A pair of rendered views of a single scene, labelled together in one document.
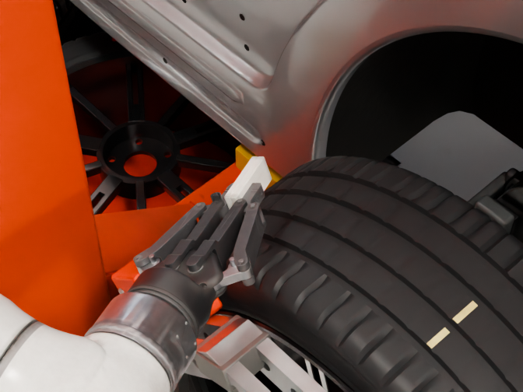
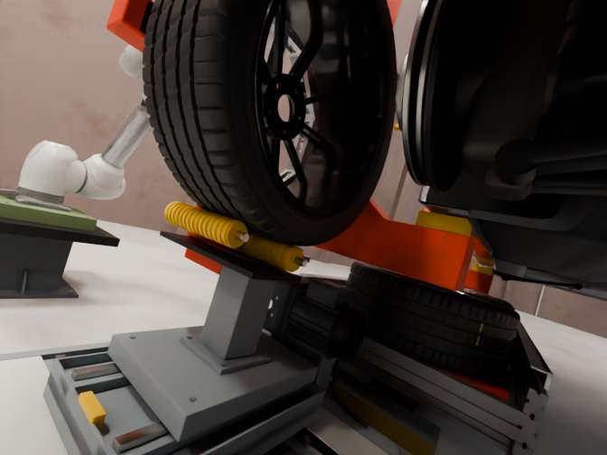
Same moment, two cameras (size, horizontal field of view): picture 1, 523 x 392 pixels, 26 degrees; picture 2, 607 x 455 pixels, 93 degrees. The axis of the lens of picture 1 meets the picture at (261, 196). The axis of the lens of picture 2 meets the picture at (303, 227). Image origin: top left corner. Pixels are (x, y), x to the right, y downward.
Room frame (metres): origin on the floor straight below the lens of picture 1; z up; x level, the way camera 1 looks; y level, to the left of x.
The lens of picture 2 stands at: (0.61, -0.88, 0.55)
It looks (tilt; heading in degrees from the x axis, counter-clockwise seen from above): 2 degrees up; 79
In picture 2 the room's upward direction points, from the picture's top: 17 degrees clockwise
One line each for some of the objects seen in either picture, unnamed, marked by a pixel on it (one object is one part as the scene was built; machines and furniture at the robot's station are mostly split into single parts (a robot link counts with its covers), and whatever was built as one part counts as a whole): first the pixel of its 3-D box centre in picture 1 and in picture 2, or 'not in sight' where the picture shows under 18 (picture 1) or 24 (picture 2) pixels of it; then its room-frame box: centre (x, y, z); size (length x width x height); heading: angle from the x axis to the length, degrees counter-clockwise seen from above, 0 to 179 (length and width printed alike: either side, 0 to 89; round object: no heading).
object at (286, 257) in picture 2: not in sight; (257, 246); (0.65, -0.17, 0.49); 0.29 x 0.06 x 0.06; 133
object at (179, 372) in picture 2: not in sight; (238, 312); (0.65, -0.17, 0.32); 0.40 x 0.30 x 0.28; 43
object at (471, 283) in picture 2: not in sight; (460, 265); (2.49, 1.39, 0.69); 0.52 x 0.17 x 0.35; 133
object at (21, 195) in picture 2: not in sight; (34, 196); (-0.28, 0.54, 0.38); 0.22 x 0.18 x 0.06; 49
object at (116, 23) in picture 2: not in sight; (142, 25); (0.31, -0.26, 0.85); 0.09 x 0.08 x 0.07; 43
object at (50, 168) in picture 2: not in sight; (52, 167); (-0.26, 0.56, 0.52); 0.18 x 0.16 x 0.22; 57
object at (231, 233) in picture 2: not in sight; (202, 222); (0.51, -0.20, 0.51); 0.29 x 0.06 x 0.06; 133
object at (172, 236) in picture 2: not in sight; (226, 255); (0.58, -0.18, 0.45); 0.34 x 0.16 x 0.01; 133
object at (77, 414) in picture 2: not in sight; (204, 392); (0.63, -0.19, 0.13); 0.50 x 0.36 x 0.10; 43
